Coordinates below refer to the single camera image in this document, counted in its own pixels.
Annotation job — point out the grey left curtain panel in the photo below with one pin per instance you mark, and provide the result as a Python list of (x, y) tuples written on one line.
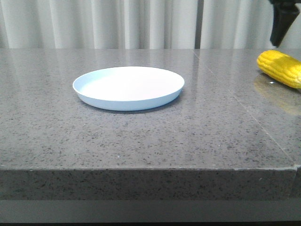
[(99, 24)]

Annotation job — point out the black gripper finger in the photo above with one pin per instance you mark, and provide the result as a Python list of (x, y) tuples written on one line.
[(284, 14)]

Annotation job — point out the yellow corn cob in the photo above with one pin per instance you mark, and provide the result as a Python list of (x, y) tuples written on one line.
[(281, 67)]

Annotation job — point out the grey curtain panel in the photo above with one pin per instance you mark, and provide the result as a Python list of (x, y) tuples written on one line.
[(99, 24), (235, 24)]

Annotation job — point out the light blue round plate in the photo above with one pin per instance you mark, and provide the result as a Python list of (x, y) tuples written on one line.
[(128, 88)]

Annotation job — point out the grey right curtain panel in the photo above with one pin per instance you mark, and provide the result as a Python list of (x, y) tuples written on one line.
[(235, 24)]

